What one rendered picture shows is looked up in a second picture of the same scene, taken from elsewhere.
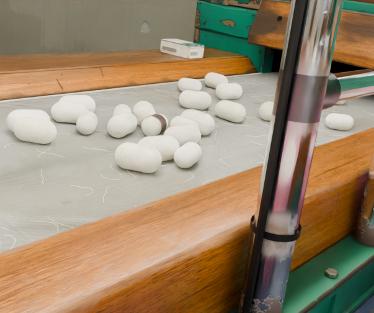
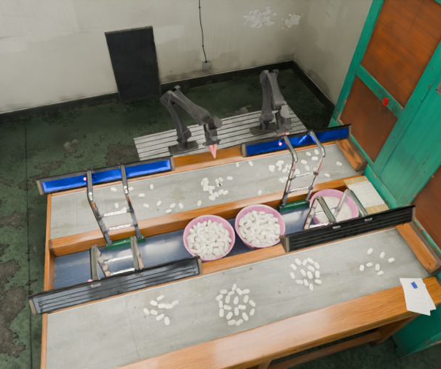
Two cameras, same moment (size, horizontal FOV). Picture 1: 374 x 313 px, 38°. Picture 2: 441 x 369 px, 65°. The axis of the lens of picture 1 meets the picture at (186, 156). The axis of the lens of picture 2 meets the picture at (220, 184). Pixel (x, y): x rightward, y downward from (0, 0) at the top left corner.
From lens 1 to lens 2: 175 cm
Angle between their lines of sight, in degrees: 41
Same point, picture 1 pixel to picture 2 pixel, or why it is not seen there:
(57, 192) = (270, 184)
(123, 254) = (269, 198)
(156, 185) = (281, 185)
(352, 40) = (348, 153)
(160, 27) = not seen: hidden behind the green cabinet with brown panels
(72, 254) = (265, 197)
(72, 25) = (329, 42)
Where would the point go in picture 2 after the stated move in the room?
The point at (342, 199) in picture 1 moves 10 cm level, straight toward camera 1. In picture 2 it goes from (301, 195) to (289, 203)
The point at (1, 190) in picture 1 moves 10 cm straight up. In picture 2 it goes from (264, 182) to (266, 170)
